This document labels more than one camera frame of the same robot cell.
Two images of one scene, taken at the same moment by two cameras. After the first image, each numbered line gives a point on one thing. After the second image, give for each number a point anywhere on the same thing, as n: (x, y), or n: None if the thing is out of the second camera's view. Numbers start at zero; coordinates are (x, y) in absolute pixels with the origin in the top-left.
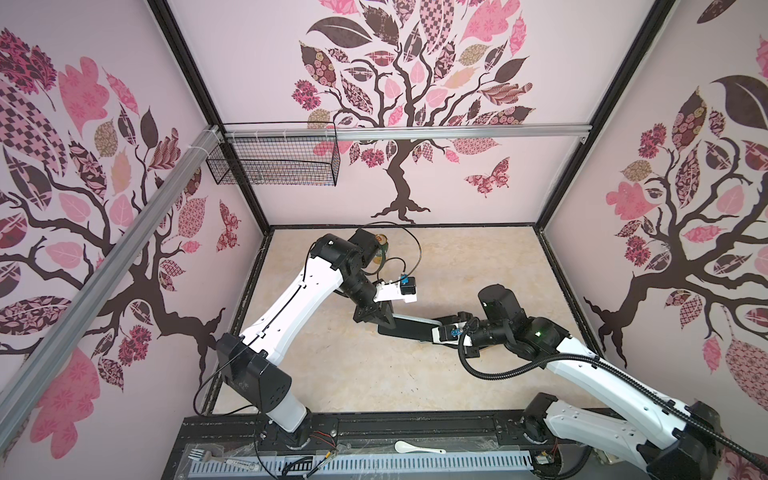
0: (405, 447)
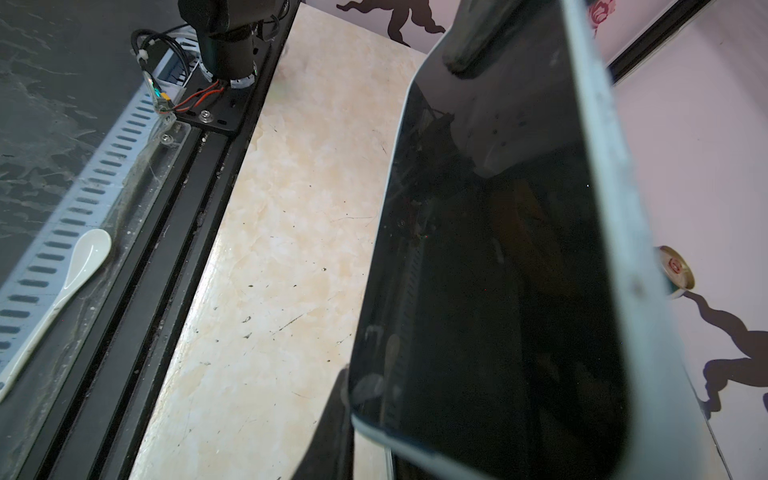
0: (87, 256)
